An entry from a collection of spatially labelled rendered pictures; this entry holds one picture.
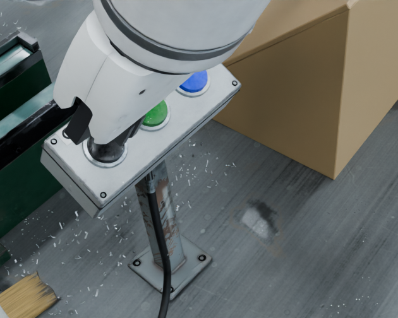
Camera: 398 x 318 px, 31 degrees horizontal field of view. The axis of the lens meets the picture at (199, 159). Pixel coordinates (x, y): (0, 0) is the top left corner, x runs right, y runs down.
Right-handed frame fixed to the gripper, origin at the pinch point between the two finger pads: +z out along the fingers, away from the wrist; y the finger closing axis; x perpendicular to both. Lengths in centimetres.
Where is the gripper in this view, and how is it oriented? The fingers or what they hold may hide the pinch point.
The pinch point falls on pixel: (118, 116)
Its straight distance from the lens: 52.0
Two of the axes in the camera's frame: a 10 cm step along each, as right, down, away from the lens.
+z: -2.8, 3.2, 9.1
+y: -6.8, 6.0, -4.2
